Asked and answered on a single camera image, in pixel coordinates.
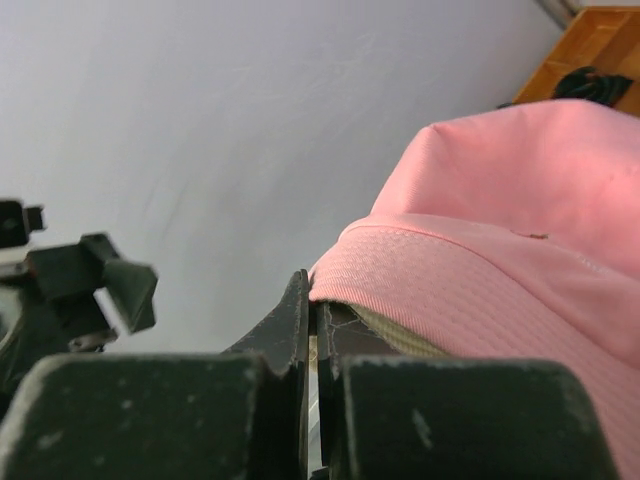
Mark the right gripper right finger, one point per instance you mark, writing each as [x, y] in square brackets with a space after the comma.
[330, 402]

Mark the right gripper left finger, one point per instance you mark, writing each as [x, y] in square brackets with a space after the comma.
[263, 404]

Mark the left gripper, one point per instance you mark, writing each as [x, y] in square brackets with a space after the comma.
[47, 295]

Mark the pink bucket hat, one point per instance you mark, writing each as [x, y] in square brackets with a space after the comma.
[512, 233]

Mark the wooden compartment tray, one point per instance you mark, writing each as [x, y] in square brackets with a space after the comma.
[603, 37]

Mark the beige bucket hat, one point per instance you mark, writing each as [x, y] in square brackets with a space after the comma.
[400, 335]

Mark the left aluminium corner post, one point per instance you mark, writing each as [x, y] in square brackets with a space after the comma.
[560, 12]

